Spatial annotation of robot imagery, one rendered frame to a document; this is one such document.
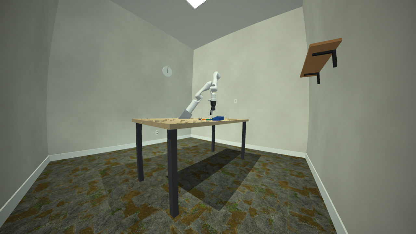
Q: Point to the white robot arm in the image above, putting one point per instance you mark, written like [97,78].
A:
[212,85]

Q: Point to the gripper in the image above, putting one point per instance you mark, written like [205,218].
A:
[213,104]

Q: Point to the blue three-compartment tray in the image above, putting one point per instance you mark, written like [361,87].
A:
[218,118]

